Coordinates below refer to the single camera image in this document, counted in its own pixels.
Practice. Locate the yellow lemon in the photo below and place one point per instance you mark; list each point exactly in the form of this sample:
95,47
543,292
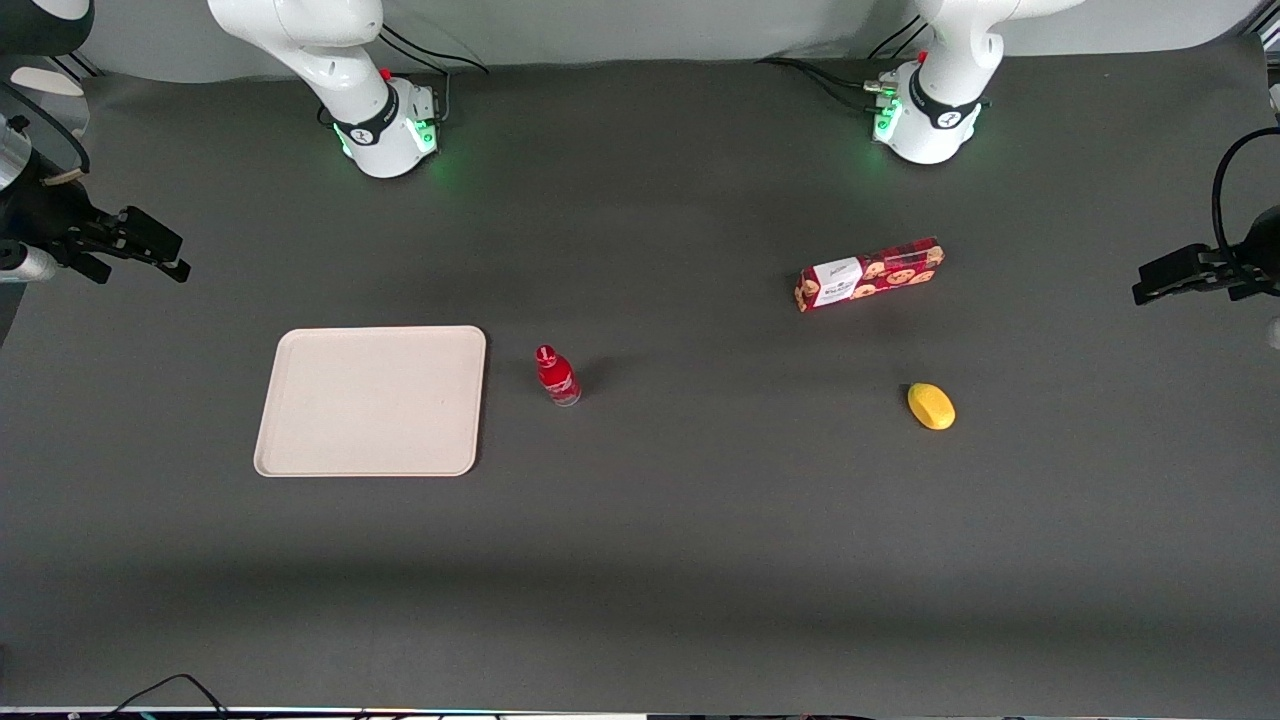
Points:
931,406

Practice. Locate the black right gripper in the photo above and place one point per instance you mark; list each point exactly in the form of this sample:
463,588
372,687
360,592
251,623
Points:
42,212

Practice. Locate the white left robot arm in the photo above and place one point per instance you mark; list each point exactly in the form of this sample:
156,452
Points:
935,120

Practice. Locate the red cookie box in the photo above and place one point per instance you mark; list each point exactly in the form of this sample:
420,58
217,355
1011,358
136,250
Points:
870,274

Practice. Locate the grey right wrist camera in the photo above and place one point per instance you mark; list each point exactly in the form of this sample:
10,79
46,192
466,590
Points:
25,262

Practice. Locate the red coke bottle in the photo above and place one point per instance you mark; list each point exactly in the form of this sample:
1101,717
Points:
557,377

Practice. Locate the beige plastic tray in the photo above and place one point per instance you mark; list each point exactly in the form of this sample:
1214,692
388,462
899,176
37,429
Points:
370,400

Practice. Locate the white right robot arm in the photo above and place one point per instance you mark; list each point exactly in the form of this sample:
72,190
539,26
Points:
370,120

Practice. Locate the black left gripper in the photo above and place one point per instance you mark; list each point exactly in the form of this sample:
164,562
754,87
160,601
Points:
1262,248

